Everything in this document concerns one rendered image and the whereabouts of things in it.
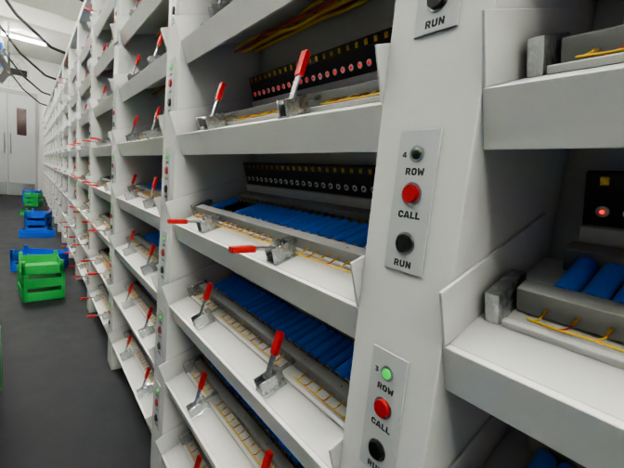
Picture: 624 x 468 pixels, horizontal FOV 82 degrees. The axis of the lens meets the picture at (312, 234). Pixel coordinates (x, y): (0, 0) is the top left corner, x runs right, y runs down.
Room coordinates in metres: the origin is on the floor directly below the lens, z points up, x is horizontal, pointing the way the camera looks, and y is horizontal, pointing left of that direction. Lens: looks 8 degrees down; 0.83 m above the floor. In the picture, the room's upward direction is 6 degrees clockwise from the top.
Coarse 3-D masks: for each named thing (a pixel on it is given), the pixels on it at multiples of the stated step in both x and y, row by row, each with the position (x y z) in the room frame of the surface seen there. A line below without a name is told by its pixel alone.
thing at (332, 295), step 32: (224, 192) 0.89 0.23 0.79; (288, 192) 0.75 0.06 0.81; (320, 192) 0.67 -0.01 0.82; (192, 224) 0.77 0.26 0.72; (224, 256) 0.61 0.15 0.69; (256, 256) 0.53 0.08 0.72; (288, 288) 0.45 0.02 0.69; (320, 288) 0.40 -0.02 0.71; (352, 288) 0.39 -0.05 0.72; (352, 320) 0.36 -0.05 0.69
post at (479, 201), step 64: (512, 0) 0.29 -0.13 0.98; (576, 0) 0.36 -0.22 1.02; (448, 64) 0.30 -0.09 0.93; (384, 128) 0.34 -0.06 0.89; (448, 128) 0.29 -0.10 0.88; (384, 192) 0.33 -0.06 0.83; (448, 192) 0.28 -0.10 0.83; (512, 192) 0.32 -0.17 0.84; (384, 256) 0.33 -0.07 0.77; (448, 256) 0.28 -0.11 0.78; (384, 320) 0.32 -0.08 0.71; (448, 448) 0.30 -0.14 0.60
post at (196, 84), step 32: (192, 0) 0.83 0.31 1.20; (224, 0) 0.88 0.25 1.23; (192, 64) 0.84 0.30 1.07; (224, 64) 0.88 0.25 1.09; (256, 64) 0.94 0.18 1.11; (192, 96) 0.84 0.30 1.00; (224, 96) 0.89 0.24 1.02; (192, 160) 0.84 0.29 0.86; (224, 160) 0.89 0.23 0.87; (192, 192) 0.85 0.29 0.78; (160, 224) 0.89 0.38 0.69; (160, 256) 0.88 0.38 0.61; (192, 256) 0.85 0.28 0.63; (160, 288) 0.87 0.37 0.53; (160, 384) 0.85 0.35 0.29; (160, 416) 0.84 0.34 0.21
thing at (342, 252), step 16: (208, 208) 0.79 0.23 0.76; (240, 224) 0.65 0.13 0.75; (256, 224) 0.60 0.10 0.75; (272, 224) 0.59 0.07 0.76; (304, 240) 0.50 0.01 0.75; (320, 240) 0.48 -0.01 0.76; (336, 240) 0.47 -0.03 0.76; (304, 256) 0.48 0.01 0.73; (336, 256) 0.45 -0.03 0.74; (352, 256) 0.42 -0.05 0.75
